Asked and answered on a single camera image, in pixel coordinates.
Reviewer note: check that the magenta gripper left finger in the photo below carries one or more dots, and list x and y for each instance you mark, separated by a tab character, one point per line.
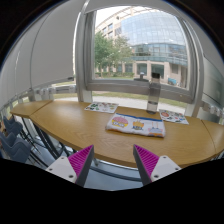
74	168

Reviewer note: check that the sticker sheet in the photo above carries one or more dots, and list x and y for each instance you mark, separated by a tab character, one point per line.
171	116
102	107

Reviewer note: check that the left sticker sheet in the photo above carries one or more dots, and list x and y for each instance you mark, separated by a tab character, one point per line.
102	107

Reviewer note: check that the clear water bottle black cap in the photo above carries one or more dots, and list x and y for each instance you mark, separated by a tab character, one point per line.
154	93

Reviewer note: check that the white roller blind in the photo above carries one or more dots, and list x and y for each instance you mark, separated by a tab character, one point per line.
43	54

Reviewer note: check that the blue-grey chair far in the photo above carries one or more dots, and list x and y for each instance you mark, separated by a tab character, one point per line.
12	126

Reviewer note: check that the blue-grey chair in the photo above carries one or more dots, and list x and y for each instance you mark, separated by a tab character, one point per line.
12	126
17	149

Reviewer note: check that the right sticker sheet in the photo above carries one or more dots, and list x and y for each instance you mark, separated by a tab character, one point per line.
171	116

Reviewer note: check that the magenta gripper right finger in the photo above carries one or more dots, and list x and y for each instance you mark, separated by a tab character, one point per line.
152	167

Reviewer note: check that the blue-grey chair near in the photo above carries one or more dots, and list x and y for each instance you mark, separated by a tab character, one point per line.
17	149

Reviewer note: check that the wooden table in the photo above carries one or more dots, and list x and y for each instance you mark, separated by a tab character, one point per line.
70	123

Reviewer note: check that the white window frame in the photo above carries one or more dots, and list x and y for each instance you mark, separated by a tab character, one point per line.
120	44

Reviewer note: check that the white towel with cupcake prints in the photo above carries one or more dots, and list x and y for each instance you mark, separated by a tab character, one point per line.
136	125

